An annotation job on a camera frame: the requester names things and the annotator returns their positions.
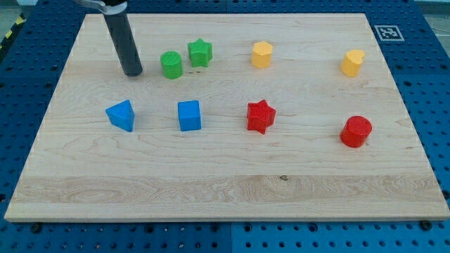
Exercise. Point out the green cylinder block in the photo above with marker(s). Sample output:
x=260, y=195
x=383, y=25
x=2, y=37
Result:
x=171, y=64

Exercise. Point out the green star block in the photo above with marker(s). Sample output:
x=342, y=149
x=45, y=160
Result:
x=200, y=53

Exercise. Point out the yellow hexagon block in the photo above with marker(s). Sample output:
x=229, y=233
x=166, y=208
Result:
x=261, y=54

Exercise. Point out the blue triangle block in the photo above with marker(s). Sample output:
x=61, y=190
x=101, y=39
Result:
x=121, y=115

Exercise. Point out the red cylinder block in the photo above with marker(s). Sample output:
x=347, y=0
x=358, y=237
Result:
x=355, y=132

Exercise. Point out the silver rod mount clamp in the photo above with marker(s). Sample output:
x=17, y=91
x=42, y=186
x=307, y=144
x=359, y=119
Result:
x=98, y=5

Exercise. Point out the yellow heart block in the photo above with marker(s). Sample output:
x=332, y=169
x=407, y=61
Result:
x=352, y=62

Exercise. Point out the white fiducial marker tag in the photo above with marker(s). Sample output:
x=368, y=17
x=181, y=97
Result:
x=386, y=33

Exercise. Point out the red star block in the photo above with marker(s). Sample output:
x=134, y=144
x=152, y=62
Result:
x=260, y=116

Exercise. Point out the blue cube block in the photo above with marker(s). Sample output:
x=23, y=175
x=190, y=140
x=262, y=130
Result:
x=189, y=115

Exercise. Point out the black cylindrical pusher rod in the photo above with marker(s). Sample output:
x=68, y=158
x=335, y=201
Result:
x=122, y=37

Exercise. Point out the light wooden board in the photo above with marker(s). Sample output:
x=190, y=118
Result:
x=81, y=168

